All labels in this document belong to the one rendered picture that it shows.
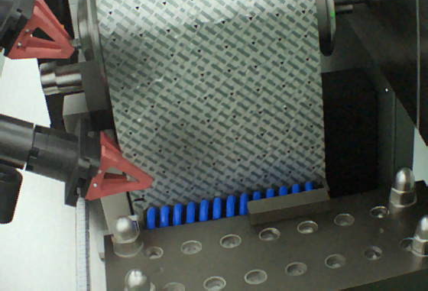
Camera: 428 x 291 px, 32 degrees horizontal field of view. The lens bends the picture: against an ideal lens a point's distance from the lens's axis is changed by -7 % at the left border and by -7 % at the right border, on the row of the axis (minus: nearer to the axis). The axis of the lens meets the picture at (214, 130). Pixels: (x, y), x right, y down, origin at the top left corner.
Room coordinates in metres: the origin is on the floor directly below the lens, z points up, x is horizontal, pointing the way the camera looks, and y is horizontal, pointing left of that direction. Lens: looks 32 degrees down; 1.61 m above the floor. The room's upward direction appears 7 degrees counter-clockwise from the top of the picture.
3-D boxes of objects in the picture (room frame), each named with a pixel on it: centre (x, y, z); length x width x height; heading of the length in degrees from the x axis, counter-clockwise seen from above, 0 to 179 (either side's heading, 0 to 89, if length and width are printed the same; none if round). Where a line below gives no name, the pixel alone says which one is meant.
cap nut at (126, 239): (0.70, 0.11, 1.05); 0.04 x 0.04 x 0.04
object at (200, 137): (0.78, -0.01, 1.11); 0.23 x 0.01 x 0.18; 93
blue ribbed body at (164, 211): (0.75, -0.01, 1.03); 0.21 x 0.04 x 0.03; 93
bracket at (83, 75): (0.86, 0.16, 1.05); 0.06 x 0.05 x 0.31; 93
